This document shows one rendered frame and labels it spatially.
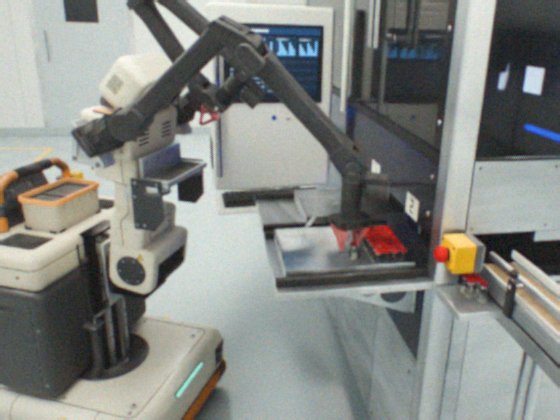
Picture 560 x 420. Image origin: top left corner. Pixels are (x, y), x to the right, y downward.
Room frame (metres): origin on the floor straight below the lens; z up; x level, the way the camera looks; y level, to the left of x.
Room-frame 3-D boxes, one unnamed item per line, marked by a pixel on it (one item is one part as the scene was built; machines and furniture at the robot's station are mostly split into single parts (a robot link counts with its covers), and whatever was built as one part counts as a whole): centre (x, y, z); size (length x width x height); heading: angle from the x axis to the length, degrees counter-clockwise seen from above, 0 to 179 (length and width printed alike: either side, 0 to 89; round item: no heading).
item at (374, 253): (1.30, -0.13, 0.90); 0.18 x 0.02 x 0.05; 13
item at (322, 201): (1.64, -0.08, 0.90); 0.34 x 0.26 x 0.04; 103
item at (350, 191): (1.27, -0.07, 1.09); 0.07 x 0.06 x 0.07; 84
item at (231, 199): (1.92, 0.21, 0.82); 0.40 x 0.14 x 0.02; 106
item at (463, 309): (1.08, -0.37, 0.87); 0.14 x 0.13 x 0.02; 103
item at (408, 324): (2.16, -0.05, 0.73); 1.98 x 0.01 x 0.25; 13
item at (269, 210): (1.46, -0.05, 0.87); 0.70 x 0.48 x 0.02; 13
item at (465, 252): (1.09, -0.32, 0.99); 0.08 x 0.07 x 0.07; 103
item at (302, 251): (1.28, -0.04, 0.90); 0.34 x 0.26 x 0.04; 103
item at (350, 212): (1.27, -0.07, 1.02); 0.10 x 0.07 x 0.07; 118
